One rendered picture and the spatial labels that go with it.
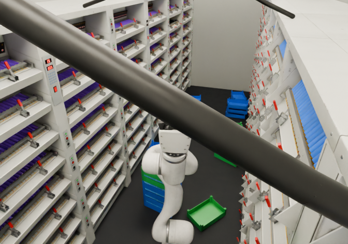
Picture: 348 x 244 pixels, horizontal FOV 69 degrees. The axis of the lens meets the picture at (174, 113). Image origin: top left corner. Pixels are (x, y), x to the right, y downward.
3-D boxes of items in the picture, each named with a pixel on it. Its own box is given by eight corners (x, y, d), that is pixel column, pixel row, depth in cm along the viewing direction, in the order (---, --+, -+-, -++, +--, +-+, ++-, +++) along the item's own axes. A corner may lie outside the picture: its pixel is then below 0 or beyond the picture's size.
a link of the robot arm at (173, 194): (179, 248, 136) (149, 246, 136) (180, 234, 147) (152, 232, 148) (185, 160, 127) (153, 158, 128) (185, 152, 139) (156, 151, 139)
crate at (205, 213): (210, 200, 246) (211, 195, 242) (226, 214, 231) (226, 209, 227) (186, 216, 230) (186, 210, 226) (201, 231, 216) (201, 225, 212)
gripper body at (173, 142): (189, 159, 81) (192, 135, 74) (158, 157, 82) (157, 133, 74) (189, 142, 87) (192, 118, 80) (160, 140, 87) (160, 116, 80)
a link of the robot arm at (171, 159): (187, 164, 83) (188, 158, 81) (160, 162, 83) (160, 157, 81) (188, 145, 89) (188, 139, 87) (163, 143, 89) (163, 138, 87)
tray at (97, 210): (125, 178, 256) (127, 169, 249) (91, 229, 205) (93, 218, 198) (107, 170, 258) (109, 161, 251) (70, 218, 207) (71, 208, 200)
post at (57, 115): (95, 238, 210) (44, 17, 127) (89, 248, 202) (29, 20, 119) (74, 232, 215) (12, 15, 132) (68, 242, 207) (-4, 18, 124)
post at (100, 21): (131, 181, 269) (112, 4, 186) (127, 187, 261) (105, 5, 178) (114, 177, 274) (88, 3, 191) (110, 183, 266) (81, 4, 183)
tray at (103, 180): (123, 163, 247) (126, 153, 240) (88, 213, 196) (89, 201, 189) (104, 155, 249) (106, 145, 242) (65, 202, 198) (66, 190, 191)
